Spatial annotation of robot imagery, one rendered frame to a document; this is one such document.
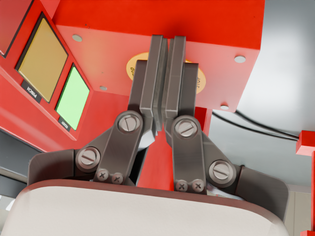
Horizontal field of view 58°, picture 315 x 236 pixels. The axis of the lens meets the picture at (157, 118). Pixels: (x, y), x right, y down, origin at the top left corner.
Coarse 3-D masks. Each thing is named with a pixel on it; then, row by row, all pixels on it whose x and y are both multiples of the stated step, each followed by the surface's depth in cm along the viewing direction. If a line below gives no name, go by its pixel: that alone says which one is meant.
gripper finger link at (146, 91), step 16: (160, 48) 13; (144, 64) 13; (160, 64) 13; (144, 80) 12; (160, 80) 12; (144, 96) 12; (160, 96) 13; (144, 112) 12; (160, 112) 13; (144, 128) 12; (160, 128) 14; (96, 144) 12; (144, 144) 13; (80, 160) 12; (96, 160) 12
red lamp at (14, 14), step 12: (0, 0) 16; (12, 0) 17; (24, 0) 18; (0, 12) 16; (12, 12) 17; (24, 12) 18; (0, 24) 16; (12, 24) 17; (0, 36) 16; (12, 36) 17; (0, 48) 16
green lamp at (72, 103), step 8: (72, 72) 26; (72, 80) 26; (80, 80) 27; (72, 88) 26; (80, 88) 28; (64, 96) 25; (72, 96) 26; (80, 96) 28; (64, 104) 25; (72, 104) 26; (80, 104) 28; (64, 112) 25; (72, 112) 27; (80, 112) 29; (72, 120) 27
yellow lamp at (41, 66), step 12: (36, 36) 20; (48, 36) 21; (36, 48) 20; (48, 48) 21; (60, 48) 23; (24, 60) 19; (36, 60) 20; (48, 60) 21; (60, 60) 23; (24, 72) 19; (36, 72) 20; (48, 72) 22; (60, 72) 23; (36, 84) 20; (48, 84) 22; (48, 96) 22
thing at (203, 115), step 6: (198, 108) 154; (204, 108) 153; (198, 114) 152; (204, 114) 152; (210, 114) 172; (198, 120) 151; (204, 120) 150; (210, 120) 175; (204, 126) 151; (204, 132) 152
